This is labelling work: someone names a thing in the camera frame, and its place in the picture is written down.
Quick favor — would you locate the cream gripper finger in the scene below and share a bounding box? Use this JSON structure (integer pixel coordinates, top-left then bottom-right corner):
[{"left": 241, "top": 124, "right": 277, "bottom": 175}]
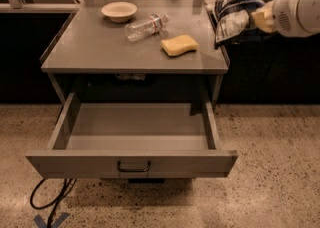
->
[{"left": 251, "top": 1, "right": 276, "bottom": 33}]

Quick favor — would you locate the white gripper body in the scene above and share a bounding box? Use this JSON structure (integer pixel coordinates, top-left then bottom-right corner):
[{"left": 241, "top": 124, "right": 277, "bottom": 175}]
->
[{"left": 272, "top": 0, "right": 304, "bottom": 37}]

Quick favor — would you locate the blue chip bag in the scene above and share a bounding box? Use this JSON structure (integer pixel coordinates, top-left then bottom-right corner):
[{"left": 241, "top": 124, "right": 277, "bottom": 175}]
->
[{"left": 213, "top": 0, "right": 269, "bottom": 48}]

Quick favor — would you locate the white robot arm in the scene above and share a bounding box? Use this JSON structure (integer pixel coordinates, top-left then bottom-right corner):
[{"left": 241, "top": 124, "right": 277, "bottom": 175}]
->
[{"left": 250, "top": 0, "right": 320, "bottom": 38}]

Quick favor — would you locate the open grey top drawer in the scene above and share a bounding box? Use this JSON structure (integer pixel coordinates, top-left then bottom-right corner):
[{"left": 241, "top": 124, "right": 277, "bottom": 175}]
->
[{"left": 26, "top": 93, "right": 238, "bottom": 179}]

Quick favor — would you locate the yellow sponge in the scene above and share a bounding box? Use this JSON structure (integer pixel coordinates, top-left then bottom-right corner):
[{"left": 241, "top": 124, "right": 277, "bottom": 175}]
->
[{"left": 161, "top": 35, "right": 199, "bottom": 57}]

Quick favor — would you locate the clear plastic water bottle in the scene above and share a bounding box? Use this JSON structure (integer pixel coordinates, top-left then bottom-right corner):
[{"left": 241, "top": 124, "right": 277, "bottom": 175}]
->
[{"left": 125, "top": 14, "right": 169, "bottom": 42}]

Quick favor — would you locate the white paper bowl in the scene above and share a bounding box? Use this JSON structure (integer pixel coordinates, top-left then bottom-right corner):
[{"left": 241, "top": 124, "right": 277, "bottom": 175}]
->
[{"left": 101, "top": 2, "right": 137, "bottom": 23}]

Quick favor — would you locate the grey metal cabinet table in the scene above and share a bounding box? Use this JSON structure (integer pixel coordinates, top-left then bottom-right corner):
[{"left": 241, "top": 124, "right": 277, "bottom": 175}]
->
[{"left": 39, "top": 0, "right": 231, "bottom": 108}]

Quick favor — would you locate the white railing ledge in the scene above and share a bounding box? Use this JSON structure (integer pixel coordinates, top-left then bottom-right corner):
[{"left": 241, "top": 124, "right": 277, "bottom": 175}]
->
[{"left": 0, "top": 0, "right": 320, "bottom": 16}]

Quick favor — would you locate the black drawer handle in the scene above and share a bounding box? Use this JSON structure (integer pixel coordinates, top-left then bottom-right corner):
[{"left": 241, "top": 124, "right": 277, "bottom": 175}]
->
[{"left": 117, "top": 161, "right": 151, "bottom": 173}]

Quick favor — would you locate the black floor cable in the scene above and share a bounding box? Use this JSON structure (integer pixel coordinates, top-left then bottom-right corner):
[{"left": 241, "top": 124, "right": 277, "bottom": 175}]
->
[{"left": 29, "top": 177, "right": 77, "bottom": 228}]

